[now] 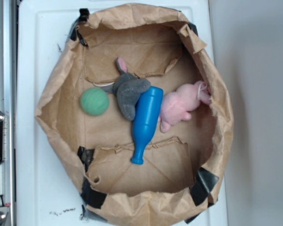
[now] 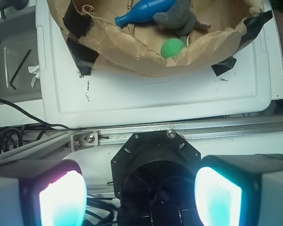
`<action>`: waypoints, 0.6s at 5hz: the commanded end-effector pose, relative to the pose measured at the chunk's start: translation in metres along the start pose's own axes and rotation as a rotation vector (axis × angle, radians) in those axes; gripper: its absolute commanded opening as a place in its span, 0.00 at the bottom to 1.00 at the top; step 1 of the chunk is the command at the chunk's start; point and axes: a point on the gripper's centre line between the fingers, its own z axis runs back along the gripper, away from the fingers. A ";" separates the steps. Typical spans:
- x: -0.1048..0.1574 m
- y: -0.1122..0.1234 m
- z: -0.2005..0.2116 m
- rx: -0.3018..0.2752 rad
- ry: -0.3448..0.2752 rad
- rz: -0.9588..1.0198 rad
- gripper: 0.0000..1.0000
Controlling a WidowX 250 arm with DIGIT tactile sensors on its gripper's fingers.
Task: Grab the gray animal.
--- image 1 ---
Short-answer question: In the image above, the aluminium frame rail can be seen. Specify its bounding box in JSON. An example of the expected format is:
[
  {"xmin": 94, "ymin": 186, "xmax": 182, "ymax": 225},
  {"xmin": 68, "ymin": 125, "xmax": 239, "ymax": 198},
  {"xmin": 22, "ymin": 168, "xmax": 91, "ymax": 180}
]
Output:
[{"xmin": 0, "ymin": 0, "xmax": 17, "ymax": 226}]

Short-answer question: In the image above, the black tape top left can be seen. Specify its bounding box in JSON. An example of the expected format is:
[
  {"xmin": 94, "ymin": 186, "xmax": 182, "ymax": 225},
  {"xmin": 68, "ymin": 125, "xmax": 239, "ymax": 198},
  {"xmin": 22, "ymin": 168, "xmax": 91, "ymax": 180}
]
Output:
[{"xmin": 69, "ymin": 8, "xmax": 90, "ymax": 47}]

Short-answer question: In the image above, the black tape bottom right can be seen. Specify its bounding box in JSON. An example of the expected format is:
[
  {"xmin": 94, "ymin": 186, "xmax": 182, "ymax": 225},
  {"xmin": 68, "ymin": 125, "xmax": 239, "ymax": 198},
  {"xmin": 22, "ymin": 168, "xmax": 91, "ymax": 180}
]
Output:
[{"xmin": 185, "ymin": 167, "xmax": 220, "ymax": 224}]

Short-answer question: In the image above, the black tape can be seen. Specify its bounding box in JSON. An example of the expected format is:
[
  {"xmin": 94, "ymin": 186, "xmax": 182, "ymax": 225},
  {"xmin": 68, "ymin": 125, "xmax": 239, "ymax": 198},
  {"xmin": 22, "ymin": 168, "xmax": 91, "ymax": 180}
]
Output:
[
  {"xmin": 77, "ymin": 146, "xmax": 108, "ymax": 223},
  {"xmin": 185, "ymin": 167, "xmax": 220, "ymax": 224},
  {"xmin": 69, "ymin": 8, "xmax": 90, "ymax": 47}
]

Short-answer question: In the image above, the blue plastic bottle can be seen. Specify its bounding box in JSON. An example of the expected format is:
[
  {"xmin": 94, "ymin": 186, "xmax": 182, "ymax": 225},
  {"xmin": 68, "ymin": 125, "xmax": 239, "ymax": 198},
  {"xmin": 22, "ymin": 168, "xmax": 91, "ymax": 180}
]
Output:
[{"xmin": 131, "ymin": 86, "xmax": 164, "ymax": 165}]

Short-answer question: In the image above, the black tape bottom left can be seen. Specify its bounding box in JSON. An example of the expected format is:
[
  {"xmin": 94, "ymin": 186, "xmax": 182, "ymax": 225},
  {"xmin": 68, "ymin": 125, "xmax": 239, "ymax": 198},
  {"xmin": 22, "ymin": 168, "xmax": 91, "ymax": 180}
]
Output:
[{"xmin": 77, "ymin": 146, "xmax": 108, "ymax": 223}]

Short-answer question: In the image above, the green ball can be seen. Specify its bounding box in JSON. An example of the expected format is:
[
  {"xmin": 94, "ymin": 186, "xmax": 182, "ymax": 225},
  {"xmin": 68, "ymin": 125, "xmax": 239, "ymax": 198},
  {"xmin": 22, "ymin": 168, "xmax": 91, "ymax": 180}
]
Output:
[{"xmin": 80, "ymin": 87, "xmax": 109, "ymax": 116}]

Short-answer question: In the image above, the gray plush bunny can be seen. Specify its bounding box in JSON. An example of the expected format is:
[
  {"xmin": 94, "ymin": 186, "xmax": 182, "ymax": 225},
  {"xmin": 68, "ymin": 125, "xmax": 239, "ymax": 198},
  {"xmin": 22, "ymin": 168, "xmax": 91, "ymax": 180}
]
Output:
[{"xmin": 102, "ymin": 56, "xmax": 151, "ymax": 121}]

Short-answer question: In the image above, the brown paper bag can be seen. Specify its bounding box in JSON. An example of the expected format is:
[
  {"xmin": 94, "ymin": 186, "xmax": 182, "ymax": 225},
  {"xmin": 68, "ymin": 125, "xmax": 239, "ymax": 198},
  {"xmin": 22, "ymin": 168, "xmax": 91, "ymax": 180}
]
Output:
[{"xmin": 35, "ymin": 3, "xmax": 233, "ymax": 226}]

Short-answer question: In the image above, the pink plush animal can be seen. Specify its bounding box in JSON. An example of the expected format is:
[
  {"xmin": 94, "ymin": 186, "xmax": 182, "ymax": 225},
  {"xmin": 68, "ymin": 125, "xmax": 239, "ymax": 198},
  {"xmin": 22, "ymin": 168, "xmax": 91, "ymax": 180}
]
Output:
[{"xmin": 159, "ymin": 81, "xmax": 211, "ymax": 133}]

